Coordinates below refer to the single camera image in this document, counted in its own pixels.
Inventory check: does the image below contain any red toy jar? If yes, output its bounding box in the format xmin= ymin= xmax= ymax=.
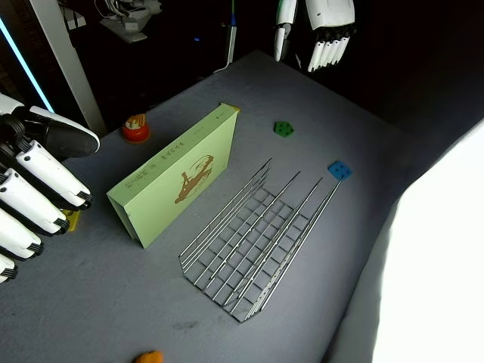
xmin=121 ymin=113 xmax=151 ymax=144

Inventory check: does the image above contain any grey table cloth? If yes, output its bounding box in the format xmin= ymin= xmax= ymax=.
xmin=0 ymin=48 xmax=484 ymax=363

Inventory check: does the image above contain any metal wire rack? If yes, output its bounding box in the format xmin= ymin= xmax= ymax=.
xmin=178 ymin=157 xmax=343 ymax=324

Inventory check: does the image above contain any green pentagon block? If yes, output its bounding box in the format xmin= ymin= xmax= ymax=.
xmin=272 ymin=120 xmax=296 ymax=139

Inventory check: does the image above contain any cyan light strip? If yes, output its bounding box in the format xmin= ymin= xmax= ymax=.
xmin=0 ymin=16 xmax=56 ymax=114

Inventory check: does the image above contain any yellow rectangular two-hole block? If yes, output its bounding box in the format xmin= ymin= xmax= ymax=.
xmin=61 ymin=209 xmax=82 ymax=232

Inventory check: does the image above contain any light green box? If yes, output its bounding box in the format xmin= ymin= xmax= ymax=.
xmin=106 ymin=102 xmax=241 ymax=250

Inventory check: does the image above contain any orange toy piece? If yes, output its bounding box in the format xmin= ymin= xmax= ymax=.
xmin=135 ymin=350 xmax=165 ymax=363

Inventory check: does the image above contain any white metal post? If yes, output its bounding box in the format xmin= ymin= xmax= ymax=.
xmin=29 ymin=0 xmax=107 ymax=136

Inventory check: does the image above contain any blue square block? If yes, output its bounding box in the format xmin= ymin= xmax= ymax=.
xmin=327 ymin=160 xmax=354 ymax=181

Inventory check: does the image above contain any white background device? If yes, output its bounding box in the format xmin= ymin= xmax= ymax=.
xmin=99 ymin=0 xmax=164 ymax=45

